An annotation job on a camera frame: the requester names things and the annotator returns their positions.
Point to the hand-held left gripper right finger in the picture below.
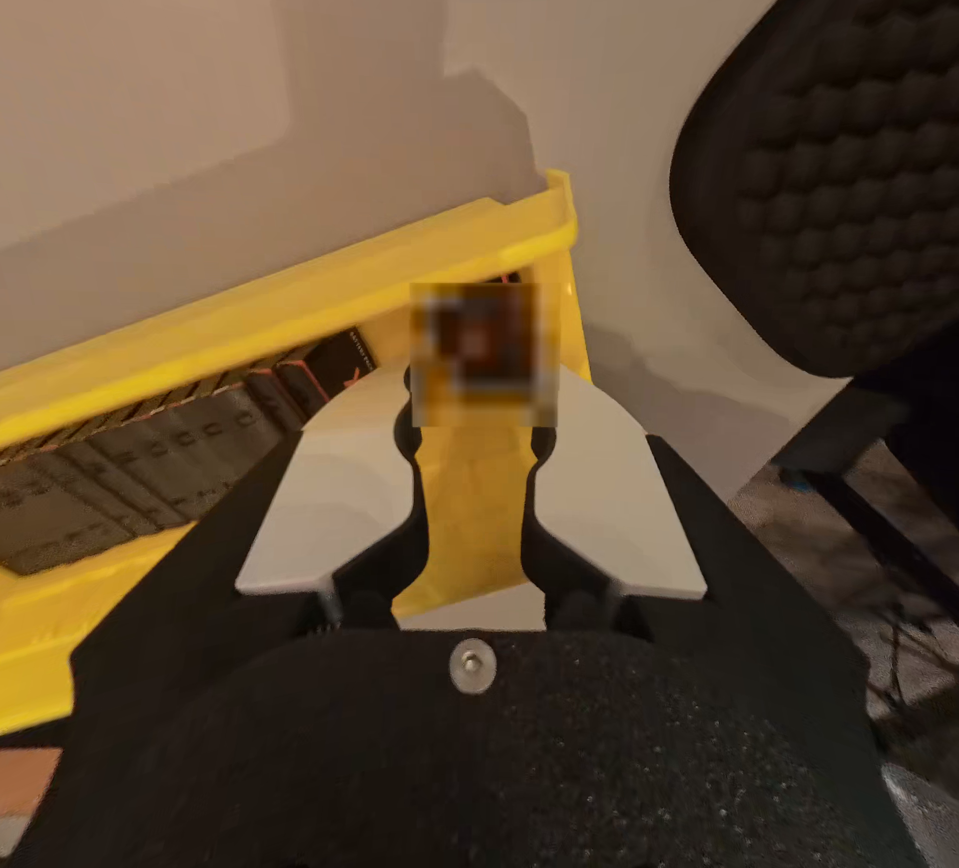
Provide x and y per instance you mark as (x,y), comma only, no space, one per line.
(622,509)

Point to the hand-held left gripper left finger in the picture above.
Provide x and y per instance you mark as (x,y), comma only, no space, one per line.
(322,509)

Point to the row of black batteries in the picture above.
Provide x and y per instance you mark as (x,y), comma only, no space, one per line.
(135,479)

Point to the yellow plastic bin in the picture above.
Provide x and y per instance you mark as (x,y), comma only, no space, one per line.
(225,314)

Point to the black metal leg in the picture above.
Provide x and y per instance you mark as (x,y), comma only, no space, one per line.
(884,539)

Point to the black honeycomb cushion pad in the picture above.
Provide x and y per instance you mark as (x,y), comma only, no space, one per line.
(839,179)

